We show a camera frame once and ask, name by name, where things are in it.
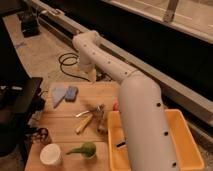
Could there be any light blue folded cloth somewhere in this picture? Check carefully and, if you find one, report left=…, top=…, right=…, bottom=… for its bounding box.
left=51, top=87, right=66, bottom=108

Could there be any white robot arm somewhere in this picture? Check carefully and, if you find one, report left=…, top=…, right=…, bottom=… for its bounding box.
left=73, top=31, right=180, bottom=171

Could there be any yellow plastic tub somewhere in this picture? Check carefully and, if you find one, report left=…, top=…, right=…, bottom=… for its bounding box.
left=108, top=109, right=205, bottom=171

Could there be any long metal rail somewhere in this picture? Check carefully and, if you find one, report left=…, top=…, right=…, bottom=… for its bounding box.
left=25, top=0, right=213, bottom=135

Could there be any orange tomato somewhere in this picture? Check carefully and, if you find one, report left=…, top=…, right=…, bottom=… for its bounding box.
left=113, top=101, right=119, bottom=111

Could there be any wooden spatula block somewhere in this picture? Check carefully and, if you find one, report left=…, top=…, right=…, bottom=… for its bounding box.
left=97, top=112, right=108, bottom=134

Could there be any black coiled cable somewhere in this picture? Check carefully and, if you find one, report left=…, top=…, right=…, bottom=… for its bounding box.
left=58, top=52, right=92, bottom=83

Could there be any wooden handled knife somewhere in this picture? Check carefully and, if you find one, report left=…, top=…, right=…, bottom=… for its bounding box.
left=75, top=114, right=93, bottom=134

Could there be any white dish brush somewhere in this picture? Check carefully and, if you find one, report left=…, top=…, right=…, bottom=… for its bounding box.
left=116, top=142, right=126, bottom=148

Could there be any black stand at left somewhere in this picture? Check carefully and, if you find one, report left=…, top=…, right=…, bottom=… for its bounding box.
left=0, top=77, right=45, bottom=157

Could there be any black device on floor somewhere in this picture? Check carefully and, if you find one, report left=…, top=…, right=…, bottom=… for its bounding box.
left=17, top=11, right=40, bottom=37

